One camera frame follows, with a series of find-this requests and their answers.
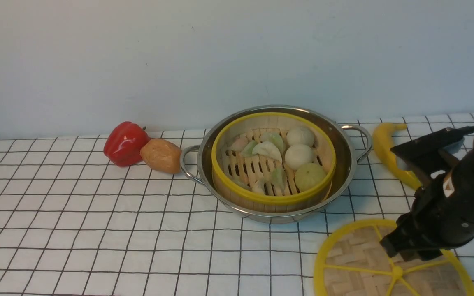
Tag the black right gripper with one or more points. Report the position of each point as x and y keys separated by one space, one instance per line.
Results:
x=442 y=217

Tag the yellow-rimmed bamboo steamer lid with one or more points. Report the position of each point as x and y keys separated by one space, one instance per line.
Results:
x=351 y=262

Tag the yellow-rimmed bamboo steamer basket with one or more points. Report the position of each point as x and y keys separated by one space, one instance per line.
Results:
x=233 y=175

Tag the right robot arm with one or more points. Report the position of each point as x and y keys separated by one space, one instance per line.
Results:
x=464 y=170

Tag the stainless steel pot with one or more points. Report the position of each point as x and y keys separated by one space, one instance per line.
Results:
x=196 y=162

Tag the white checkered tablecloth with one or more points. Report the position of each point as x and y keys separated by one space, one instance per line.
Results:
x=72 y=223

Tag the yellow banana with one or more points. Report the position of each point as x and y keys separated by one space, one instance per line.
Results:
x=382 y=138

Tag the yellow steamed bun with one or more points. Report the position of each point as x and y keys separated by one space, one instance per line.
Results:
x=308 y=176

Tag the white steamed bun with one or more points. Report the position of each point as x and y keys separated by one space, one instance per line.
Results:
x=300 y=135
x=298 y=155

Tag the green dumpling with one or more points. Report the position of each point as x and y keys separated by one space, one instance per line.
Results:
x=277 y=178
x=274 y=138
x=247 y=150

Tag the white dumpling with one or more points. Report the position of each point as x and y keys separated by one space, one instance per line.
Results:
x=269 y=150
x=258 y=187

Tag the pink dumpling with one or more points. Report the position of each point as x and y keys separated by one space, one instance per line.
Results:
x=239 y=144

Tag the red bell pepper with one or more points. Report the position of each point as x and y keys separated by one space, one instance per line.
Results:
x=124 y=143

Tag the brown bread roll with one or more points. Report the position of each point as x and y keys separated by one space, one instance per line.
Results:
x=162 y=155

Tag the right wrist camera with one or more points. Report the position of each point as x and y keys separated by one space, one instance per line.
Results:
x=432 y=152

